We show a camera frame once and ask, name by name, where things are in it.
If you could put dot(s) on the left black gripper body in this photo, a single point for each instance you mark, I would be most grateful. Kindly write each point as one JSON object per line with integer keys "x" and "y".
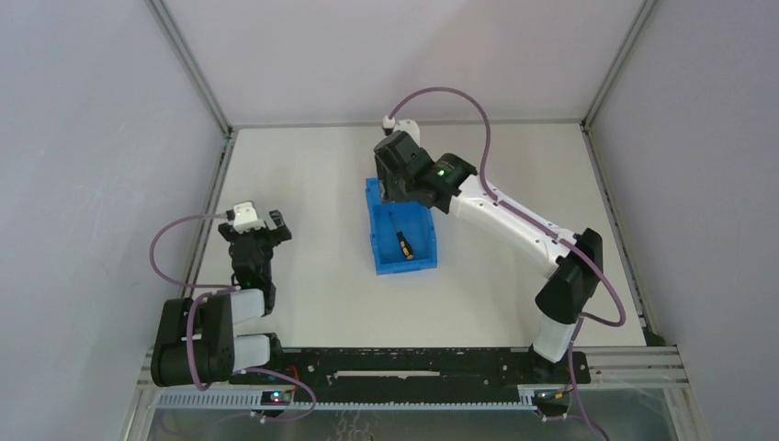
{"x": 254, "y": 236}

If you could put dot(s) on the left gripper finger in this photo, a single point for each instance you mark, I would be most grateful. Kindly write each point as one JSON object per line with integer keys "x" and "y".
{"x": 226, "y": 231}
{"x": 281, "y": 232}

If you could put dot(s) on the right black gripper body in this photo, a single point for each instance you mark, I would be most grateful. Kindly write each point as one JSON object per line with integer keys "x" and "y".
{"x": 393, "y": 185}

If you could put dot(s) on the black yellow screwdriver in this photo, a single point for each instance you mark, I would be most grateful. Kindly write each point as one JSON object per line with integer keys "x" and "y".
{"x": 405, "y": 246}

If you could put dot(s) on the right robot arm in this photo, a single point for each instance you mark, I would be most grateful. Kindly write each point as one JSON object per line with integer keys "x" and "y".
{"x": 569, "y": 261}

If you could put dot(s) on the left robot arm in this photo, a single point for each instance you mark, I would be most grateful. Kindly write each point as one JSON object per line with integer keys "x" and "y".
{"x": 196, "y": 343}

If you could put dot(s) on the blue plastic bin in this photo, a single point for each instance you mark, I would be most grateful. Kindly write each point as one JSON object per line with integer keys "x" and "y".
{"x": 417, "y": 224}

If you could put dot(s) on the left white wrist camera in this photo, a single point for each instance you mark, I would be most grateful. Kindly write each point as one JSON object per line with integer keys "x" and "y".
{"x": 243, "y": 217}

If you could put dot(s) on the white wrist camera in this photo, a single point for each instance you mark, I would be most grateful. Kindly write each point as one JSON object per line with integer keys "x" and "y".
{"x": 243, "y": 217}
{"x": 390, "y": 125}

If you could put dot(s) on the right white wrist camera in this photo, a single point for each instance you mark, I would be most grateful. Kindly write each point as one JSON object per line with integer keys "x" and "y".
{"x": 390, "y": 125}

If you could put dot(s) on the aluminium frame back rail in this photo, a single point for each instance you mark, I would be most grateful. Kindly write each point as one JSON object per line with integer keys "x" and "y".
{"x": 421, "y": 122}

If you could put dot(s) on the aluminium frame rail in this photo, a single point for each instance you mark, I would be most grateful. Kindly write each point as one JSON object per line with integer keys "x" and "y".
{"x": 421, "y": 122}
{"x": 605, "y": 173}
{"x": 176, "y": 40}

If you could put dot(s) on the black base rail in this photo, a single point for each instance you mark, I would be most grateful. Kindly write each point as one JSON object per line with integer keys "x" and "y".
{"x": 459, "y": 372}

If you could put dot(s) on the aluminium frame left rail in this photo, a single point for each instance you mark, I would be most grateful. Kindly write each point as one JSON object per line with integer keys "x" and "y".
{"x": 176, "y": 40}

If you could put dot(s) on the grey slotted cable duct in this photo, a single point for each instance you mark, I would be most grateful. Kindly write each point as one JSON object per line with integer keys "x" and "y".
{"x": 259, "y": 400}

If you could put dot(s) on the aluminium frame right rail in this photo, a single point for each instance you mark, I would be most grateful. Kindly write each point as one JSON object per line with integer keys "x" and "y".
{"x": 605, "y": 173}

